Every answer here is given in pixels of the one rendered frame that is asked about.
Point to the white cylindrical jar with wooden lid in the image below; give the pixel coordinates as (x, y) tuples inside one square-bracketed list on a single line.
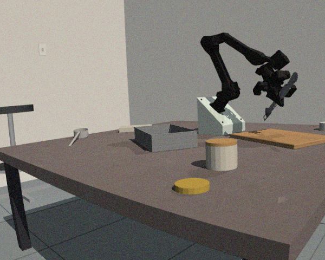
[(221, 154)]

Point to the grey measuring scoop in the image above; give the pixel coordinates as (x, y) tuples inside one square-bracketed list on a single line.
[(79, 134)]

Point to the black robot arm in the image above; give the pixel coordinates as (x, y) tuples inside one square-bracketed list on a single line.
[(230, 89)]

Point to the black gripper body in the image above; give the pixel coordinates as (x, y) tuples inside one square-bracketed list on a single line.
[(265, 86)]

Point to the yellow flat disc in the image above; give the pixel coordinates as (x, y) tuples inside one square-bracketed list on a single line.
[(192, 186)]

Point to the beige rectangular block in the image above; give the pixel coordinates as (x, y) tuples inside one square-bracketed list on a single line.
[(130, 128)]

